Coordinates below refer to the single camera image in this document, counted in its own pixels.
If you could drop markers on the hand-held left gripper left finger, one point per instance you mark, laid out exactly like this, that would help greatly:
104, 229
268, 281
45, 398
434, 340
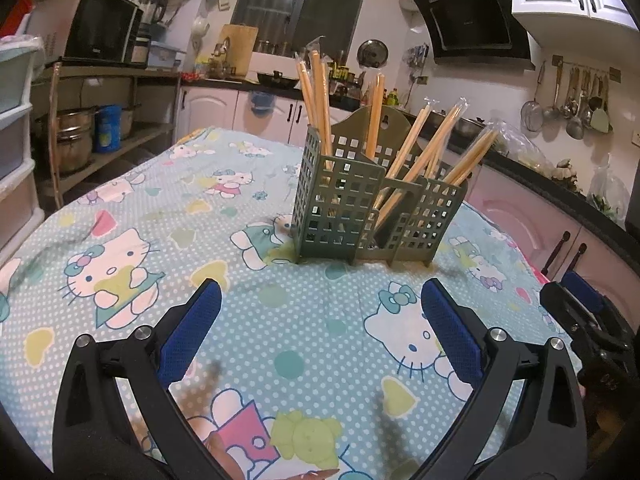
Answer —
192, 330

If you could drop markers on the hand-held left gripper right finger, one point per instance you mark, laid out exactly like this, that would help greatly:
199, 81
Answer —
450, 330

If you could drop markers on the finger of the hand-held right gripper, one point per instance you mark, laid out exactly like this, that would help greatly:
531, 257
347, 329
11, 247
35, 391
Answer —
582, 290
560, 305

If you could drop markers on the green perforated utensil holder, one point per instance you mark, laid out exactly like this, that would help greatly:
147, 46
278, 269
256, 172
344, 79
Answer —
357, 127

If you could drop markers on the group of wooden chopsticks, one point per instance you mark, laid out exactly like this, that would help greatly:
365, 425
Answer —
321, 105

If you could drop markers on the row of hanging kitchen utensils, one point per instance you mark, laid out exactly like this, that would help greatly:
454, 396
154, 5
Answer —
575, 125

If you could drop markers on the black kitchen countertop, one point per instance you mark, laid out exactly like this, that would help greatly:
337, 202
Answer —
575, 195

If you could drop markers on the plastic bag with greens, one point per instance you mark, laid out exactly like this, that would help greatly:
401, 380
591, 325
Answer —
607, 195

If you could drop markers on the cartoon cat printed blanket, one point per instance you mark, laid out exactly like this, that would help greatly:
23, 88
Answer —
300, 335

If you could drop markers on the mottled brown bundle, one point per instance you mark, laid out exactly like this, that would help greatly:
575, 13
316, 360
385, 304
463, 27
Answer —
565, 171

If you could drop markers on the clear plastic bag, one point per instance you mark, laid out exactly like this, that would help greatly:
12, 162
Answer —
517, 145

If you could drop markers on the steel cooking pot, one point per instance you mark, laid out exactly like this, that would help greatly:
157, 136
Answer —
470, 127

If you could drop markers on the blue canister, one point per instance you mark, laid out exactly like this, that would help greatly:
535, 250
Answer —
109, 130

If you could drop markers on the steel stockpot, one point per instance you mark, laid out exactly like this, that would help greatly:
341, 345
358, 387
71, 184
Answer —
72, 145

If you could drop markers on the pale blue hanging bag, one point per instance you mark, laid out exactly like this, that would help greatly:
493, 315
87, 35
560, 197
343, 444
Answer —
262, 102

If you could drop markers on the wooden pole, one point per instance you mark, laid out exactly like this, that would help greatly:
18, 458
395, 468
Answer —
56, 135

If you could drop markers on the row of condiment bottles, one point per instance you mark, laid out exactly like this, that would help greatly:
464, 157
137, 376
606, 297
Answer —
392, 97

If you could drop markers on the plastic drawer unit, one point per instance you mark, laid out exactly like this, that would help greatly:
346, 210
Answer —
15, 160

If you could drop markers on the black wok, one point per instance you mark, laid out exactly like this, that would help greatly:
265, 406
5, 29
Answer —
275, 80

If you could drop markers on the wooden shelf table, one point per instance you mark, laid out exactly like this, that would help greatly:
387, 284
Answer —
100, 71

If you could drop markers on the small hanging utensil cluster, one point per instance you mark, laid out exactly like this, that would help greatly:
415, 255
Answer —
417, 55

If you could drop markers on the pale blue storage box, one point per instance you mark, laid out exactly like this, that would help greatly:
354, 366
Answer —
165, 54

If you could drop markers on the kitchen faucet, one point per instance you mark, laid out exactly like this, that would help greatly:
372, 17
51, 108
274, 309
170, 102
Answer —
223, 50

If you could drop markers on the wooden cutting board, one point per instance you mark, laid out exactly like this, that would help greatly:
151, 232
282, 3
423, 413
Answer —
235, 49

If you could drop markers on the dark hanging pot lid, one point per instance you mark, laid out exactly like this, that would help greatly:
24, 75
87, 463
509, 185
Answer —
372, 52

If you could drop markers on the black range hood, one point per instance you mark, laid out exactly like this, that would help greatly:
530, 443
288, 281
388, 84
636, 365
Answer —
470, 20

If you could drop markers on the row of glass jars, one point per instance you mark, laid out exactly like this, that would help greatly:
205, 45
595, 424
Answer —
272, 47

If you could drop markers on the black microwave oven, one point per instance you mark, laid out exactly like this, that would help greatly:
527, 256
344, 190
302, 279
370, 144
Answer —
100, 25

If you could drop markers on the blender jug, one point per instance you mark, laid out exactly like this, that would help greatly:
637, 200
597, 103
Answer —
152, 5

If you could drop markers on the dark framed window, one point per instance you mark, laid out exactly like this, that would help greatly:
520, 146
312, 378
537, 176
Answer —
300, 10

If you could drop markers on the cardboard box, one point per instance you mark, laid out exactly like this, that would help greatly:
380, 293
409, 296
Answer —
47, 20

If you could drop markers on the red plastic basin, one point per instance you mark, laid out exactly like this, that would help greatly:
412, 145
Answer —
17, 15

